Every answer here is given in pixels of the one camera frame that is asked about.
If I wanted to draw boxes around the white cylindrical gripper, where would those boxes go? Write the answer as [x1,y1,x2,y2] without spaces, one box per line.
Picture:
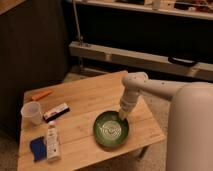
[119,88,140,120]

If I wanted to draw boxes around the green ceramic bowl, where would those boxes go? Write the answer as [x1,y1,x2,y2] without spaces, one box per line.
[93,111,129,148]

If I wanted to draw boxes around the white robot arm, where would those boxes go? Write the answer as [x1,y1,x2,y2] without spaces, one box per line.
[119,72,213,171]

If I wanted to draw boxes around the white wooden shelf beam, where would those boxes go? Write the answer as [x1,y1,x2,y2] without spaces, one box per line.
[69,41,213,81]

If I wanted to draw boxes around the small wooden table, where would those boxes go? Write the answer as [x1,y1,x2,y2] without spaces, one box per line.
[17,71,165,171]

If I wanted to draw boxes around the black white red box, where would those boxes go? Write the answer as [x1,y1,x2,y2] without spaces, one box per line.
[43,103,70,123]

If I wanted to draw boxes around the white tube bottle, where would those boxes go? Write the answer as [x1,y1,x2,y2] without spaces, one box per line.
[46,121,61,162]

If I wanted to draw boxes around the orange marker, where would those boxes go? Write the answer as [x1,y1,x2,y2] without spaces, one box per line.
[31,90,53,101]

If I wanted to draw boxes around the metal stand pole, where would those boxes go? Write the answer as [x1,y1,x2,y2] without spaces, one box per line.
[72,0,84,72]

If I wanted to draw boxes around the blue folded cloth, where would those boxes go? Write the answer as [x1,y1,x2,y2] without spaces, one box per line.
[30,137,47,162]

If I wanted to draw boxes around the translucent plastic cup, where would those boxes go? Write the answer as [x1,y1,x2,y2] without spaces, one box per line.
[21,101,43,125]

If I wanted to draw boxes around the black handle on shelf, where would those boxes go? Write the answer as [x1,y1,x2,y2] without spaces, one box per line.
[168,57,198,67]

